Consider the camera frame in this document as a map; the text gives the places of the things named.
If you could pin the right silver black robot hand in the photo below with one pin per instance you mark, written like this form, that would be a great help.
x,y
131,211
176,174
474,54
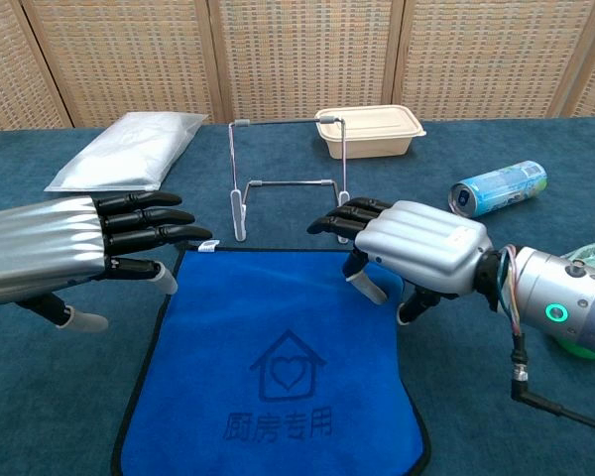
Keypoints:
x,y
426,243

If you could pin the white plastic zip bag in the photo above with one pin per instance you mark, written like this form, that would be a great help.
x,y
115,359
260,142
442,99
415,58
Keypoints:
x,y
124,154

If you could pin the light blue drink can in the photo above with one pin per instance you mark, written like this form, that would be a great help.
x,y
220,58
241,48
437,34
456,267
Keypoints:
x,y
501,188

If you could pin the green ball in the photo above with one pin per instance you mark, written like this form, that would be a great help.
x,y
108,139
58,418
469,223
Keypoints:
x,y
582,351

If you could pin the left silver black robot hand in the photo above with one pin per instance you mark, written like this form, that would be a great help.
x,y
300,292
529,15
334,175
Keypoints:
x,y
39,248

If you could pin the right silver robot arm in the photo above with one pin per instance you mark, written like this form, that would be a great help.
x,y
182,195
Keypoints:
x,y
565,292

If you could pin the blue towel with house print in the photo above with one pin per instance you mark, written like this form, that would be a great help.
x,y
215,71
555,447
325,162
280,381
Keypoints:
x,y
277,297

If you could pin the beige lidded lunch box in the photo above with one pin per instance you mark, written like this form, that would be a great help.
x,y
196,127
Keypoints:
x,y
377,139

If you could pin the teal tablecloth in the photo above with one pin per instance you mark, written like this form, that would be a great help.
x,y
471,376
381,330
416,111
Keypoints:
x,y
54,396

